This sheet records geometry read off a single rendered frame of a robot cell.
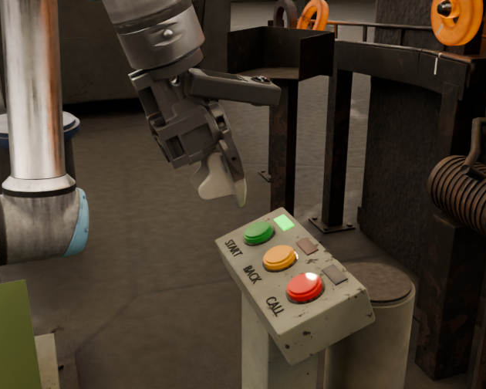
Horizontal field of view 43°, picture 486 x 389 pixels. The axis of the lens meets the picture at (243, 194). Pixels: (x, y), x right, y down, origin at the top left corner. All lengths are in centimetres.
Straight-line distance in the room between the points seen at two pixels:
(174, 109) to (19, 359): 69
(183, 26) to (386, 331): 48
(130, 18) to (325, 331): 39
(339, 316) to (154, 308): 116
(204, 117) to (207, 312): 111
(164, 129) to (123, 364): 99
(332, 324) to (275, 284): 9
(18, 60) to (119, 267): 92
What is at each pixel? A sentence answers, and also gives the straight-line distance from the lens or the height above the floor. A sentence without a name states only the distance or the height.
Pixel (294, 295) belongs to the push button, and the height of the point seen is 60.
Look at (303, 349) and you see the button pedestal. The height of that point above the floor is 56.
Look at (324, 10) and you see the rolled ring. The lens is 236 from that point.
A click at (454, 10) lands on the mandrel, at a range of 162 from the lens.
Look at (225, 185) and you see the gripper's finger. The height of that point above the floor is 69.
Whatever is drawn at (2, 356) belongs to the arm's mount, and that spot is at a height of 26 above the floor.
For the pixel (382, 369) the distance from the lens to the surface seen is 91.
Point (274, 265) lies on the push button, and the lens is 74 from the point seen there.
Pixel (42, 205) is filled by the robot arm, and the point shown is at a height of 47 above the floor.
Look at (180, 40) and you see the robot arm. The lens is 68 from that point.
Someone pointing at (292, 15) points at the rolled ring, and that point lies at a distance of 252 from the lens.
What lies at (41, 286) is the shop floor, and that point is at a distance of 198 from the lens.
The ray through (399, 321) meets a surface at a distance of 88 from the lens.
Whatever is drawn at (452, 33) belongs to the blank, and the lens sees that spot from 163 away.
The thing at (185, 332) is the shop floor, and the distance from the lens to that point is 169.
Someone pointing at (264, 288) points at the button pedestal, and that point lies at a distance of 73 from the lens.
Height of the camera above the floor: 96
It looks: 22 degrees down
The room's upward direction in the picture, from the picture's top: straight up
